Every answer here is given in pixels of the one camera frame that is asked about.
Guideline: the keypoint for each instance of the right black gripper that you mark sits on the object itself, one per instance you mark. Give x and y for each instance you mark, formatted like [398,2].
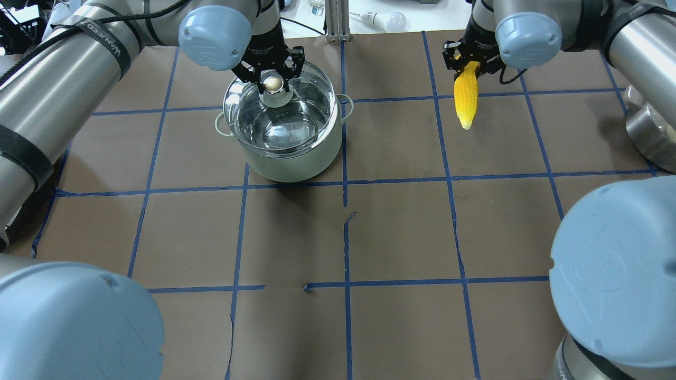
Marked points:
[482,36]

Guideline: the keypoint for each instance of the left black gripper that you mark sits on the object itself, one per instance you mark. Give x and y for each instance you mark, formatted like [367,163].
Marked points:
[267,38]

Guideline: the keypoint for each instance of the yellow corn cob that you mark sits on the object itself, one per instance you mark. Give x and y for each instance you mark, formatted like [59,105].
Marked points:
[466,94]

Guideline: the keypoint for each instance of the glass pot lid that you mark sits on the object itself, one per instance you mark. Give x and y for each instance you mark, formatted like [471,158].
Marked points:
[286,119]

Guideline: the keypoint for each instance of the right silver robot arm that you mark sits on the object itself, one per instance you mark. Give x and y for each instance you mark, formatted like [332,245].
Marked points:
[535,148]

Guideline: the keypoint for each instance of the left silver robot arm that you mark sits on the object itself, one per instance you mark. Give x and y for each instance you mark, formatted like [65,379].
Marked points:
[70,320]

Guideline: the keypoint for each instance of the pale green cooking pot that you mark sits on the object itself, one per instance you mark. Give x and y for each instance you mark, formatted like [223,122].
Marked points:
[305,166]

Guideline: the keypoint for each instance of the white light bulb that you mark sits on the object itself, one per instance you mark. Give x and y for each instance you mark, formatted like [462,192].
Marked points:
[389,22]

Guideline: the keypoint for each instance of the steel bowl with food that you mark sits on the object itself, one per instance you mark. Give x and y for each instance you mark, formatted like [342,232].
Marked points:
[648,131]

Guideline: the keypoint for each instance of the aluminium frame post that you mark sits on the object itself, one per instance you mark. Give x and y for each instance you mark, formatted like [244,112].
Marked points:
[337,21]

